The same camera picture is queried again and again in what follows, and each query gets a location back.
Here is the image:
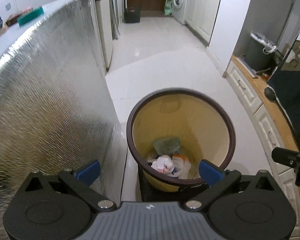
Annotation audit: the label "yellow brown-rimmed trash can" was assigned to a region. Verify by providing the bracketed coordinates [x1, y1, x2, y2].
[126, 88, 236, 192]

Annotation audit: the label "dark grey trash bin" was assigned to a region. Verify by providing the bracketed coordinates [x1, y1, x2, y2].
[244, 32, 277, 72]

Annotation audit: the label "white orange plastic bag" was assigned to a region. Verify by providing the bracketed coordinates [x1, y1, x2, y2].
[172, 155, 192, 179]

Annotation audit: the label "crumpled white tissue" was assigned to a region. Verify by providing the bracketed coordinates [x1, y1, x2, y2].
[151, 155, 174, 174]

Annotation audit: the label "white low wooden cabinet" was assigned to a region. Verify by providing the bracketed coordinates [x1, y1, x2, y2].
[225, 56, 300, 239]

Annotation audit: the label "black bin by door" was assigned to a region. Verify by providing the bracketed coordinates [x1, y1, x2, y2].
[123, 5, 141, 23]

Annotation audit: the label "green sponge on table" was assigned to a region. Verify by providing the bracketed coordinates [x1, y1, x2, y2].
[17, 7, 44, 27]

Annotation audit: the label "green plastic bag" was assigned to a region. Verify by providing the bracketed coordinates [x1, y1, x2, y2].
[164, 0, 173, 16]

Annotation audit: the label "white kitchen cabinets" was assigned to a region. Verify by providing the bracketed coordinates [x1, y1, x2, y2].
[185, 0, 220, 43]

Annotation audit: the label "white refrigerator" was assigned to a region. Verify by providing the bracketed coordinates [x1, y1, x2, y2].
[95, 0, 113, 71]

